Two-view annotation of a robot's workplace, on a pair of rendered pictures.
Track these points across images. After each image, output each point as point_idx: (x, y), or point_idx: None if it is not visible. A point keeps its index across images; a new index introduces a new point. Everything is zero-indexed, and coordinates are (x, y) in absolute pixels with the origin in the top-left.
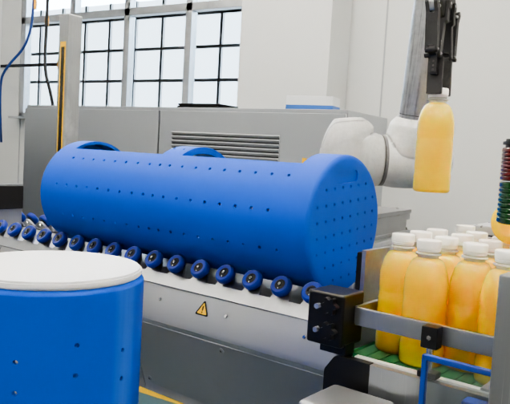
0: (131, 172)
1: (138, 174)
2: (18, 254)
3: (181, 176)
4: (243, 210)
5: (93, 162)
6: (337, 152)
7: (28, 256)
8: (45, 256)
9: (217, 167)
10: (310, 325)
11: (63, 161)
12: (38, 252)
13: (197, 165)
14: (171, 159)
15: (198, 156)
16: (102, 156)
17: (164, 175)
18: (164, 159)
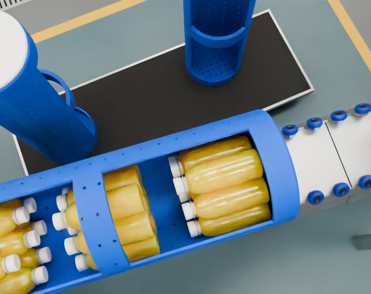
0: (122, 149)
1: (112, 152)
2: (14, 42)
3: (53, 170)
4: None
5: (190, 133)
6: None
7: (7, 46)
8: (3, 54)
9: (12, 186)
10: None
11: (239, 118)
12: (16, 53)
13: (39, 179)
14: (80, 171)
15: (48, 185)
16: (185, 139)
17: (76, 163)
18: (88, 167)
